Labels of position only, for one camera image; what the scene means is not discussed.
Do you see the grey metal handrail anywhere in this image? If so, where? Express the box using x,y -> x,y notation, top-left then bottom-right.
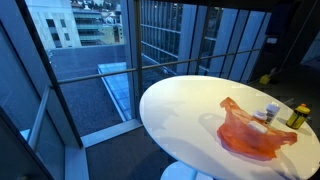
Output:
27,47 -> 262,151

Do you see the orange plastic bag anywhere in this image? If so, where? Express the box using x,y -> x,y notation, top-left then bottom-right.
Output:
216,96 -> 299,162

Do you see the small jar with white lid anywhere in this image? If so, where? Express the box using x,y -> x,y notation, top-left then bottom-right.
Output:
252,109 -> 269,123

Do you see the white tube with barcode label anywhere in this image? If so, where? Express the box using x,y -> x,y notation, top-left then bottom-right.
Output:
264,102 -> 282,125

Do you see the dark bottle with yellow cap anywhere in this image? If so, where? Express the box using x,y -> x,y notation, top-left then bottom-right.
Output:
285,103 -> 311,130

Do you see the dark window frame post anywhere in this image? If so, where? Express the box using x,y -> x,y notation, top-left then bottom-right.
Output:
14,0 -> 84,148

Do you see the white table pedestal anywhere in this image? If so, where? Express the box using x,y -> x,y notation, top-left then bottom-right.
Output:
159,160 -> 214,180

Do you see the yellow object on floor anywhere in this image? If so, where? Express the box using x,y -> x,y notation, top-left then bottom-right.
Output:
259,73 -> 272,85

